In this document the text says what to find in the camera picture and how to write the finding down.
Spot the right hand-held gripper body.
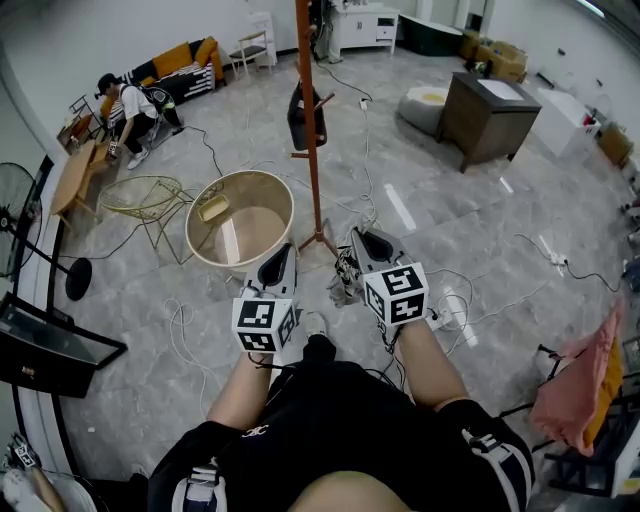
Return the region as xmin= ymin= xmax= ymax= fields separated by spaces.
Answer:
xmin=349 ymin=227 xmax=431 ymax=329

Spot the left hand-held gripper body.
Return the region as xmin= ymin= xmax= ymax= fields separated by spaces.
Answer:
xmin=231 ymin=243 xmax=301 ymax=354

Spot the orange-brown wooden coat rack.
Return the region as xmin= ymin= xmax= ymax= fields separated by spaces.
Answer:
xmin=288 ymin=0 xmax=341 ymax=259

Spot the person's right forearm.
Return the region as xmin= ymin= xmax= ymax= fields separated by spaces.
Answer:
xmin=394 ymin=318 xmax=472 ymax=412

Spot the person's left forearm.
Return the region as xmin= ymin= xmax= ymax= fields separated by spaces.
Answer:
xmin=206 ymin=349 xmax=296 ymax=431

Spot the person's white shoe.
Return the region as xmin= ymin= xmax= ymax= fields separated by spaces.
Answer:
xmin=303 ymin=310 xmax=327 ymax=339

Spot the round beige glass-top table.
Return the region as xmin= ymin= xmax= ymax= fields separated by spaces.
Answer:
xmin=185 ymin=169 xmax=296 ymax=274

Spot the yellow tray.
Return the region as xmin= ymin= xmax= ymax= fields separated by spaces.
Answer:
xmin=197 ymin=194 xmax=231 ymax=223

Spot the person's black shirt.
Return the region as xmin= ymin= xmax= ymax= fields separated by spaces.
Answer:
xmin=147 ymin=359 xmax=536 ymax=512

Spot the dark brown cabinet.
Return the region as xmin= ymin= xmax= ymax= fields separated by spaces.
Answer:
xmin=435 ymin=71 xmax=544 ymax=175

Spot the egg-shaped floor cushion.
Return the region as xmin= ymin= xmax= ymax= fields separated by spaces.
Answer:
xmin=397 ymin=85 xmax=451 ymax=136

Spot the black standing fan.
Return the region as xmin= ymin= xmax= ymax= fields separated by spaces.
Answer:
xmin=0 ymin=162 xmax=94 ymax=302

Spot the black bag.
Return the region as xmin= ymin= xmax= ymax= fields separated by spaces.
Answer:
xmin=286 ymin=79 xmax=329 ymax=152

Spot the pink cloth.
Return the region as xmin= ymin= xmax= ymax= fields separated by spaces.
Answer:
xmin=529 ymin=299 xmax=626 ymax=457

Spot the black glass-top cabinet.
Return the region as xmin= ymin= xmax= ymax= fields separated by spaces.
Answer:
xmin=0 ymin=291 xmax=129 ymax=400

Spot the low wooden table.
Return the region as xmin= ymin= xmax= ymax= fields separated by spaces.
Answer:
xmin=49 ymin=139 xmax=114 ymax=234

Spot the white box table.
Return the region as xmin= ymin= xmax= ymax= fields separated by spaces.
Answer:
xmin=537 ymin=87 xmax=601 ymax=160

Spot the black sofa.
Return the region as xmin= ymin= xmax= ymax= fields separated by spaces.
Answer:
xmin=99 ymin=35 xmax=226 ymax=119

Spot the cardboard box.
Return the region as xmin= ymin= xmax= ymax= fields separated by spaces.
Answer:
xmin=474 ymin=39 xmax=529 ymax=84

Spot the dark green bench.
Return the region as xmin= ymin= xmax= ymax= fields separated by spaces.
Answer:
xmin=399 ymin=13 xmax=464 ymax=56

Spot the white chair with dark seat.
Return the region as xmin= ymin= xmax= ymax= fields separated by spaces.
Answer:
xmin=228 ymin=30 xmax=274 ymax=81

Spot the white cabinet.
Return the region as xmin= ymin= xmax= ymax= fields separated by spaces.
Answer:
xmin=329 ymin=4 xmax=401 ymax=61

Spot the large orange cushion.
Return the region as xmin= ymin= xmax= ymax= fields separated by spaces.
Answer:
xmin=152 ymin=42 xmax=194 ymax=79

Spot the small orange cushion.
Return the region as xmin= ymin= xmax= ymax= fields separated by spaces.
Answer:
xmin=194 ymin=35 xmax=219 ymax=66

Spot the white cable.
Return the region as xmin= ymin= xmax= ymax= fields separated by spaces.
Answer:
xmin=359 ymin=107 xmax=381 ymax=229
xmin=164 ymin=297 xmax=224 ymax=421

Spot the yellow wire side table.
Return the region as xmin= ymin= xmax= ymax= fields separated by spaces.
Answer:
xmin=97 ymin=174 xmax=201 ymax=265

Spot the person's left shoulder strap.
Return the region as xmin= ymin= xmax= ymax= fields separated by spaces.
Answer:
xmin=172 ymin=462 xmax=227 ymax=512

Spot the person's shoulder strap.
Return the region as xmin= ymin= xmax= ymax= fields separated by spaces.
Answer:
xmin=172 ymin=462 xmax=227 ymax=512
xmin=460 ymin=425 xmax=532 ymax=512

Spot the black cable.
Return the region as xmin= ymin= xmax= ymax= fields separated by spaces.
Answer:
xmin=172 ymin=124 xmax=226 ymax=176

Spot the person's right shoulder strap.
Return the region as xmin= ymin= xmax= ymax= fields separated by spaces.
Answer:
xmin=460 ymin=425 xmax=532 ymax=512

